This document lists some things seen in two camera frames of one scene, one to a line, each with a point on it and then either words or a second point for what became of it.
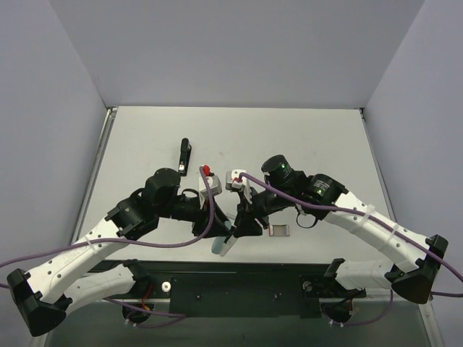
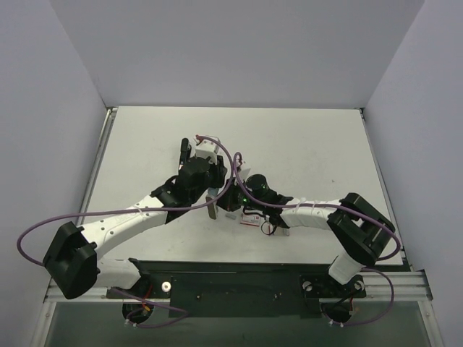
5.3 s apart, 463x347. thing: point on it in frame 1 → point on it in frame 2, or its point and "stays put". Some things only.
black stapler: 186,150 stays put
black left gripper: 204,224 → 184,165
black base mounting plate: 242,290 stays put
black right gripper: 249,215 → 224,202
